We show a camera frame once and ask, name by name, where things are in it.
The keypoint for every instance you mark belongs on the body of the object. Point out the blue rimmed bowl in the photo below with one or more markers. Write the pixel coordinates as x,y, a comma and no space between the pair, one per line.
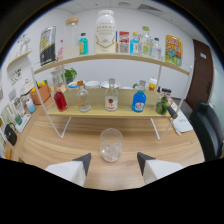
72,85

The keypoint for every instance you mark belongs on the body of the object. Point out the clear bottle red label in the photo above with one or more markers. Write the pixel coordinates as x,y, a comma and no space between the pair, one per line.
111,100

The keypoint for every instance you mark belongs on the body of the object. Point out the white notebook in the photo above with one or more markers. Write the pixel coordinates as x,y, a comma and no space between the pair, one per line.
182,125

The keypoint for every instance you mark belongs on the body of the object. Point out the blue liquid bottle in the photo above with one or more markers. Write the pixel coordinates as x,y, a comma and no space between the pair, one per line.
138,101

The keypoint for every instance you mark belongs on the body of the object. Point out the small teal bottle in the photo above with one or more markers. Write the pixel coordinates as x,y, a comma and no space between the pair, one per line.
83,46

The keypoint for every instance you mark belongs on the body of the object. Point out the small blue bottle yellow cap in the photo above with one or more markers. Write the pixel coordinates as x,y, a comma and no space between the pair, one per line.
134,46

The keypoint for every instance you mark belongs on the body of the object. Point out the ceiling air vent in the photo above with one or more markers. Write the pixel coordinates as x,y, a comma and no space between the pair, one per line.
148,8

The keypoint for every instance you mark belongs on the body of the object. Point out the wooden wall shelf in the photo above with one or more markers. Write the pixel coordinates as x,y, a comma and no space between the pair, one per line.
20,57

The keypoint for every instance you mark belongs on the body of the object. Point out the large white milk bottle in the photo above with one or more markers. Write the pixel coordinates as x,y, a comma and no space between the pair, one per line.
105,33

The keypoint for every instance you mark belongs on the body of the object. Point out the potted green plant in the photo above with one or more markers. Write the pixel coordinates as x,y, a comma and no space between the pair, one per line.
70,74

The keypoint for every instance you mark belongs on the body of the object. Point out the white appliance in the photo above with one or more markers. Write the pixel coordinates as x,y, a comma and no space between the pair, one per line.
26,88

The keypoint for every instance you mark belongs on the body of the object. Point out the white figurine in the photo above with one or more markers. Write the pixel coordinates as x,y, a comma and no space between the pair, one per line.
24,43

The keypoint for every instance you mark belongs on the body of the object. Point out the clear drinking glass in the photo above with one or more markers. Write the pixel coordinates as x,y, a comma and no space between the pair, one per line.
111,145

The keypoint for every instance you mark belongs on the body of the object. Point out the pink bottle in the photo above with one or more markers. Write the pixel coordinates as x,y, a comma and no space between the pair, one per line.
60,52

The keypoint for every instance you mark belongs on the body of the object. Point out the black chair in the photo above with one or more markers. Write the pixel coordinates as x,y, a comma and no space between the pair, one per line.
207,131

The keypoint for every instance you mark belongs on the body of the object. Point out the tall black yellow can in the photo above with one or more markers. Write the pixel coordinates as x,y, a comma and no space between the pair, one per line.
47,46

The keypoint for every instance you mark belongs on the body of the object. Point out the wooden two-tier rack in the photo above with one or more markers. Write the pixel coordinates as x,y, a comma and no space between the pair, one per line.
100,112

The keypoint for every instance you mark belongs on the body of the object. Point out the small red liquid bottle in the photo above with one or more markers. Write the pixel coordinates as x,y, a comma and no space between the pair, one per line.
60,101

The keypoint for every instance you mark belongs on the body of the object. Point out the white kitchen scale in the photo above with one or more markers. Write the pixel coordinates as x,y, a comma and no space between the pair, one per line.
24,122

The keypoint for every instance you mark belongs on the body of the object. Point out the clear bottle orange cap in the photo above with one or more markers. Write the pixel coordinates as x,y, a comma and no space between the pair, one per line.
83,100

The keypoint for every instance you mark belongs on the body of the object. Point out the clear bottle green cap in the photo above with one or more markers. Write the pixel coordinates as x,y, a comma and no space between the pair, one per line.
145,43

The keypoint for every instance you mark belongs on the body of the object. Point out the green cup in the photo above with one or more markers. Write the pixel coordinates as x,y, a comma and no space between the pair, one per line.
18,119

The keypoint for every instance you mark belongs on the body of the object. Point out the white shallow plate bowl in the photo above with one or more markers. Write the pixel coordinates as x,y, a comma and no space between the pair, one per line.
104,84

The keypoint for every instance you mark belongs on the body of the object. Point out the square ceiling fixture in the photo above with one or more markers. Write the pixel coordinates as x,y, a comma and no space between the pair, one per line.
124,4

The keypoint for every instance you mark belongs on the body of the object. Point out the green limes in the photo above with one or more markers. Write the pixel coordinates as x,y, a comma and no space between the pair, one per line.
161,106

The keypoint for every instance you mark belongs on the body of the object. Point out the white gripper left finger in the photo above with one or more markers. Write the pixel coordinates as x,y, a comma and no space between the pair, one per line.
73,170

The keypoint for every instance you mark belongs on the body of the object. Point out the brown door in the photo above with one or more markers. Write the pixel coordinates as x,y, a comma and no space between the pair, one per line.
200,73

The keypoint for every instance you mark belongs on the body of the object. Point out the glass jar cork lid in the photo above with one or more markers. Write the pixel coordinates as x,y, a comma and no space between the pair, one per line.
71,41

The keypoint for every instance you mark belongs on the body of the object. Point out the blue and white box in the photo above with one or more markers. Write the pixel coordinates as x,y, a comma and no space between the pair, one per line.
117,41

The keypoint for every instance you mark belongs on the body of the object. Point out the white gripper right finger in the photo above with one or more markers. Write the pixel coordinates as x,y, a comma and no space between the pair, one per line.
156,168

